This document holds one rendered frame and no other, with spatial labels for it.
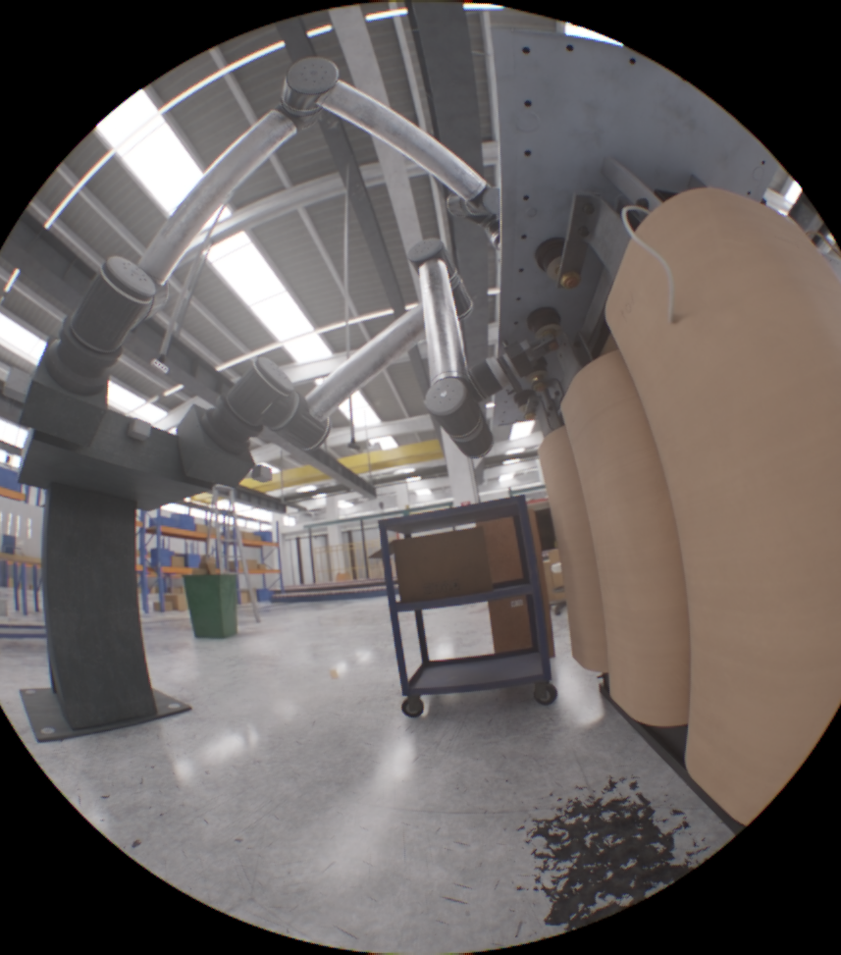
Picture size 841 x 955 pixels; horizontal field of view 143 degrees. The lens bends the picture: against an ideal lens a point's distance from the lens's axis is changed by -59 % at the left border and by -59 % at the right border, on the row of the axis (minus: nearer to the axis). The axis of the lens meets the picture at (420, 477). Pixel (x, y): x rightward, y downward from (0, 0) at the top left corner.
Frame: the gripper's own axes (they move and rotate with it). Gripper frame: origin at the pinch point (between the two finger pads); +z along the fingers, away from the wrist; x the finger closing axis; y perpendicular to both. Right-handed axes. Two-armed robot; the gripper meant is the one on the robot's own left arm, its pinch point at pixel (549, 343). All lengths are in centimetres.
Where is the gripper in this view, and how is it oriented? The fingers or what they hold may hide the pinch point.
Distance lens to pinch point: 106.3
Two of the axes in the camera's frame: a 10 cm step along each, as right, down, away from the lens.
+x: 4.9, 1.6, 8.6
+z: 8.1, -4.4, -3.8
